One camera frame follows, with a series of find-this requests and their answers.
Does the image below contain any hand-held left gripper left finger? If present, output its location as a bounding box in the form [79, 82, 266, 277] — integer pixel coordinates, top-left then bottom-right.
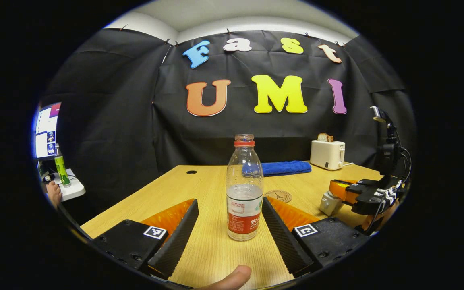
[91, 198, 199, 281]

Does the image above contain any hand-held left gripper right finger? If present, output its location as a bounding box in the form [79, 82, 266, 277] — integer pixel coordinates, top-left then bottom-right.
[261, 197, 369, 279]

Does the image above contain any white teacup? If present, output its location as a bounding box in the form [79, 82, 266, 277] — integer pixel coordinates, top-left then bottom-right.
[319, 190, 344, 217]

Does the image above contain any round brown coaster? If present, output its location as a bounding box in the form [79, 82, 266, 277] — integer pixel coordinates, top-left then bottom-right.
[264, 190, 292, 203]

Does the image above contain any clear plastic water bottle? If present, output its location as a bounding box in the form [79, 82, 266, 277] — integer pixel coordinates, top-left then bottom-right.
[226, 134, 264, 242]

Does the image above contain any green bottle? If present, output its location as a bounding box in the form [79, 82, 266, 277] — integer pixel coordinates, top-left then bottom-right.
[54, 143, 72, 188]

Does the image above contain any white toaster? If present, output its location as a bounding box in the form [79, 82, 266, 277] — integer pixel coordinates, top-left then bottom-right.
[310, 140, 346, 171]

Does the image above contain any blue towel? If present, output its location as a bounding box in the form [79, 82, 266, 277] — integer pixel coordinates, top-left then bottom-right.
[243, 160, 312, 177]

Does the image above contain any white side table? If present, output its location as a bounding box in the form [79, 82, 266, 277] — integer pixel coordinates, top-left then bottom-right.
[40, 168, 87, 202]

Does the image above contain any black backdrop cloth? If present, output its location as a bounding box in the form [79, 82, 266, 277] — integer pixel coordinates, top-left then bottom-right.
[39, 27, 416, 226]

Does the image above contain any computer monitor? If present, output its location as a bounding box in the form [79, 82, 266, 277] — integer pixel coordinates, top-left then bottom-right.
[35, 102, 62, 160]

